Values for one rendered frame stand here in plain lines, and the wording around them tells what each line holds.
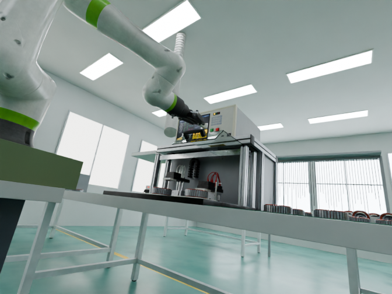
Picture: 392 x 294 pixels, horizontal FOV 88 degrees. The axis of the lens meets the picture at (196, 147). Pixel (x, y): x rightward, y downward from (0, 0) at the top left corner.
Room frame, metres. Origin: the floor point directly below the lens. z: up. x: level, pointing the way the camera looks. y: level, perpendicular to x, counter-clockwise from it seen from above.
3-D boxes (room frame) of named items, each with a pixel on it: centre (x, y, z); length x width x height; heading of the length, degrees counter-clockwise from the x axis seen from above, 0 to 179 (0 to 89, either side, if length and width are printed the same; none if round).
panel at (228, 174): (1.27, -0.09, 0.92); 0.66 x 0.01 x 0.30; 51
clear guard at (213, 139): (0.96, -0.08, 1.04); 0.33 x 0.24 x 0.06; 141
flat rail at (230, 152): (1.15, 0.00, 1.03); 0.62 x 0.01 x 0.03; 51
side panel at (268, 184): (1.18, -0.44, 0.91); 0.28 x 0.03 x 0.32; 141
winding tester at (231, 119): (1.31, -0.15, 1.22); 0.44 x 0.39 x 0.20; 51
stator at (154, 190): (1.15, 0.16, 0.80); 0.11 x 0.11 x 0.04
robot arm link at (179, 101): (0.86, 0.13, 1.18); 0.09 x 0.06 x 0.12; 51
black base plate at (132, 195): (1.08, 0.06, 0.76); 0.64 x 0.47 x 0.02; 51
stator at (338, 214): (0.80, -0.54, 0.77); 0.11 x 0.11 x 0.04
